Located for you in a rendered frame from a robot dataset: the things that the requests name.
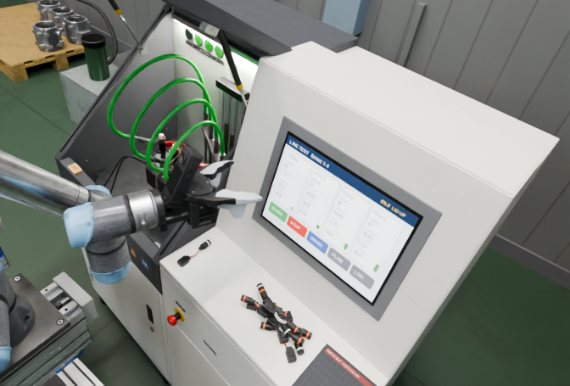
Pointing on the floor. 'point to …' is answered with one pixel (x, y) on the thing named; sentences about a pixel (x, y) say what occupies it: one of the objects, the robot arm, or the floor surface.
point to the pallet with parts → (39, 36)
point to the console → (404, 113)
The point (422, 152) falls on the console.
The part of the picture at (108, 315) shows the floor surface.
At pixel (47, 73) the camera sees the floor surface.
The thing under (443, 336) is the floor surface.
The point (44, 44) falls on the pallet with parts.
